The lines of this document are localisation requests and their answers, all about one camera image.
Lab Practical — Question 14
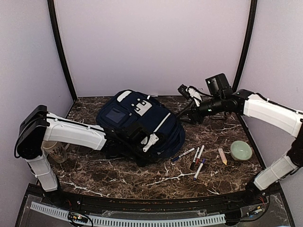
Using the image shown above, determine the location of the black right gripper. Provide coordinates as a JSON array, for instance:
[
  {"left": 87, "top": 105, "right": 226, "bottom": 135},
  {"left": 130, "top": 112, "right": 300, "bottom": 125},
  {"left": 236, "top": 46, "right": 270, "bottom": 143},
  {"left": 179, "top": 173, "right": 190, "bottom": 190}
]
[{"left": 177, "top": 95, "right": 224, "bottom": 125}]

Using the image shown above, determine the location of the navy blue student backpack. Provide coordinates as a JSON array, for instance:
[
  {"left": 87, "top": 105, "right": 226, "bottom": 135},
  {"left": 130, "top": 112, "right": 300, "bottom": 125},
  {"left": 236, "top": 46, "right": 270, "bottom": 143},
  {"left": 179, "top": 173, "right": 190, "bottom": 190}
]
[{"left": 96, "top": 90, "right": 185, "bottom": 167}]

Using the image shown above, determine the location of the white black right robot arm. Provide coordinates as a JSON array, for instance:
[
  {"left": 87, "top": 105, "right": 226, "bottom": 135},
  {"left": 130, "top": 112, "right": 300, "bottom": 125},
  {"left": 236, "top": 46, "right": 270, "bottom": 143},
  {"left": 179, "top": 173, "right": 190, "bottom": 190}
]
[{"left": 178, "top": 73, "right": 303, "bottom": 205}]

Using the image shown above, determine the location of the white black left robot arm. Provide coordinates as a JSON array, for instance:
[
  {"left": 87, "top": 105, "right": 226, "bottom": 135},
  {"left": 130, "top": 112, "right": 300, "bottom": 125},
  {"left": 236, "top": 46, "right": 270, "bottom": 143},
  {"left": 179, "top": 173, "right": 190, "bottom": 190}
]
[{"left": 14, "top": 105, "right": 160, "bottom": 206}]

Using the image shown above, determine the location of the white marker red cap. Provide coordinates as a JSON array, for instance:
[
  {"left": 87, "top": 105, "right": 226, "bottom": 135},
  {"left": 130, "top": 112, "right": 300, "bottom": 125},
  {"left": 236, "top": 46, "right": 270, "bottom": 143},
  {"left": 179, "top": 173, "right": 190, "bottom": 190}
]
[{"left": 195, "top": 145, "right": 205, "bottom": 165}]

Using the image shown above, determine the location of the white marker blue cap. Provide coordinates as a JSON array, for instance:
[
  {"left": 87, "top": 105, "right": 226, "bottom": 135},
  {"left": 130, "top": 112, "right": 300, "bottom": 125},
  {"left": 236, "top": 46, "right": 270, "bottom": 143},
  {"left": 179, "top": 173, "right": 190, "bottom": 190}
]
[{"left": 171, "top": 148, "right": 195, "bottom": 162}]

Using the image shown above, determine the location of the white marker black cap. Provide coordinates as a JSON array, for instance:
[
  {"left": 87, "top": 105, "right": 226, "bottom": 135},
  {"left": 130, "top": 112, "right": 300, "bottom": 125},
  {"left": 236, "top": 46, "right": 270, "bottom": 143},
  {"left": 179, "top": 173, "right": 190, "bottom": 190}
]
[{"left": 190, "top": 147, "right": 200, "bottom": 170}]

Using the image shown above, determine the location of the pale green ceramic bowl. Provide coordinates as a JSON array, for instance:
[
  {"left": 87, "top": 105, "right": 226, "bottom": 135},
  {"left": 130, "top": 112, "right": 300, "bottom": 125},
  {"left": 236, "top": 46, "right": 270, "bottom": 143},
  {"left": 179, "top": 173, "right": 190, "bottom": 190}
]
[{"left": 230, "top": 140, "right": 253, "bottom": 161}]

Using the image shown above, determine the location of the white marker purple cap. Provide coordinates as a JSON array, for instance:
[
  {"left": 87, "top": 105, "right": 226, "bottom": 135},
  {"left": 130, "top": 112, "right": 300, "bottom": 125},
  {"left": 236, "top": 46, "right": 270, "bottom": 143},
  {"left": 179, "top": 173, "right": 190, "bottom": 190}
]
[{"left": 193, "top": 158, "right": 205, "bottom": 181}]

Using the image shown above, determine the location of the cream patterned ceramic mug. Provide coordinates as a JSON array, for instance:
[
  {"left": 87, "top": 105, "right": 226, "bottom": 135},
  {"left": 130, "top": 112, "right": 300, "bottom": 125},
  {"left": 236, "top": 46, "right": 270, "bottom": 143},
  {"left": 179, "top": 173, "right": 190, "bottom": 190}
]
[{"left": 41, "top": 140, "right": 67, "bottom": 164}]

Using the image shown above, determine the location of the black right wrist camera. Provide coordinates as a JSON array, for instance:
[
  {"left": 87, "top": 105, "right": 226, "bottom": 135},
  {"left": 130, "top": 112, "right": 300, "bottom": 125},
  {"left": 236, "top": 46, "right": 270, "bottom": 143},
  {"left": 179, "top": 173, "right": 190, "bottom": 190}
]
[{"left": 205, "top": 73, "right": 233, "bottom": 99}]

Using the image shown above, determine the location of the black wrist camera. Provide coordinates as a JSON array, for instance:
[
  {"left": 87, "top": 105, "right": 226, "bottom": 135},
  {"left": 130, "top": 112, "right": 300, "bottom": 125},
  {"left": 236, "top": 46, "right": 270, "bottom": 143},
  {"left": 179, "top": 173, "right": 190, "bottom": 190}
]
[
  {"left": 126, "top": 122, "right": 146, "bottom": 142},
  {"left": 205, "top": 73, "right": 233, "bottom": 99}
]

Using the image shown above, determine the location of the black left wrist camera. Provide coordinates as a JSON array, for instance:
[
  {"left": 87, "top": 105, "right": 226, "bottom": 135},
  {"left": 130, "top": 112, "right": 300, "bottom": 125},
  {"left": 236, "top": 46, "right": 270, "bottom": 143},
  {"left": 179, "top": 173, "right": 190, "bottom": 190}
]
[{"left": 126, "top": 122, "right": 146, "bottom": 142}]

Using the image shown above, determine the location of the grey slotted cable duct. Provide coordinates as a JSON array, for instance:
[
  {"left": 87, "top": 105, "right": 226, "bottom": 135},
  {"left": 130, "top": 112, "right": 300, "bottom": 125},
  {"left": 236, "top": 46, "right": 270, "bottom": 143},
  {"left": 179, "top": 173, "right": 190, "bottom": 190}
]
[{"left": 30, "top": 201, "right": 226, "bottom": 227}]

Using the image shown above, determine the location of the black right corner post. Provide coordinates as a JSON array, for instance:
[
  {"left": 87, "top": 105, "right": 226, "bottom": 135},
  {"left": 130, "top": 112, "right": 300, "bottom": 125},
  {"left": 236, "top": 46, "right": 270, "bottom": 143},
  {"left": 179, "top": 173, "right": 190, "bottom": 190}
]
[{"left": 232, "top": 0, "right": 258, "bottom": 92}]

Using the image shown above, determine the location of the black corner post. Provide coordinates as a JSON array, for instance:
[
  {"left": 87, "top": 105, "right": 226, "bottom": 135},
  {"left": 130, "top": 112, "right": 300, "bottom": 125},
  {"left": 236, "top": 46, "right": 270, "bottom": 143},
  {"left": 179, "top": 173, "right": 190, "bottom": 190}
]
[
  {"left": 232, "top": 0, "right": 258, "bottom": 92},
  {"left": 47, "top": 0, "right": 78, "bottom": 102}
]

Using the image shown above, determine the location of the black front mounting rail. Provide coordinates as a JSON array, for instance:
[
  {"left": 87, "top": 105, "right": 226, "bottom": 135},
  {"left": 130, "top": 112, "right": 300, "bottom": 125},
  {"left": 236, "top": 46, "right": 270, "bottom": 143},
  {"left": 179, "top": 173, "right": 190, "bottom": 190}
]
[{"left": 26, "top": 183, "right": 280, "bottom": 213}]

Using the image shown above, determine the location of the black left corner post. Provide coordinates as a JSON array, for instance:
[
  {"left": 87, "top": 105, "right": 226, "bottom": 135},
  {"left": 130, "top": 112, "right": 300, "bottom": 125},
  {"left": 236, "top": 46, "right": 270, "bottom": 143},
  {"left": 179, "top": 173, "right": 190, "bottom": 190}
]
[{"left": 47, "top": 0, "right": 78, "bottom": 102}]

